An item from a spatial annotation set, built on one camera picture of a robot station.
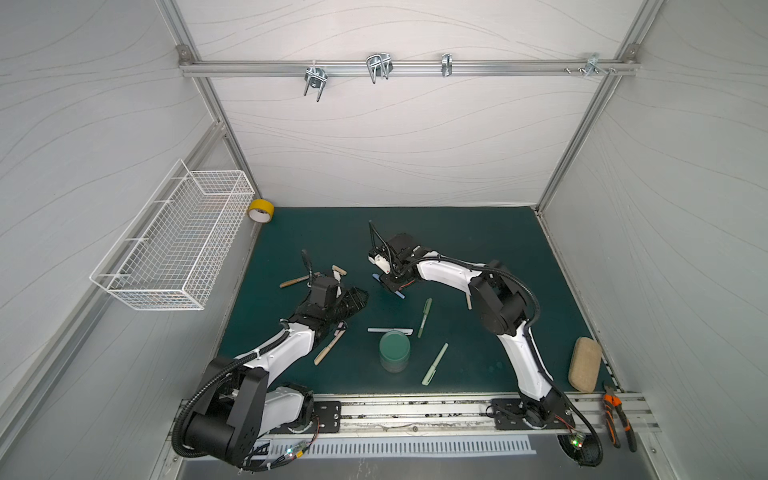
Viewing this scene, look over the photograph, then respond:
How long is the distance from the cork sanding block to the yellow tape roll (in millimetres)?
1140

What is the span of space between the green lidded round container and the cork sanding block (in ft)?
1.52

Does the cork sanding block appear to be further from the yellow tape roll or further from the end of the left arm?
the yellow tape roll

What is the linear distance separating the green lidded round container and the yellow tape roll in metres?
0.71

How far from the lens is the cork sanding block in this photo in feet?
2.56

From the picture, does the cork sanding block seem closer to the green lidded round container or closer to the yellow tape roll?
the green lidded round container

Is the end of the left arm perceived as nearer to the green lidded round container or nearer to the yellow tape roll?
the green lidded round container

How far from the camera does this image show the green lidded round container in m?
0.75

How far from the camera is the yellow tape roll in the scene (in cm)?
116
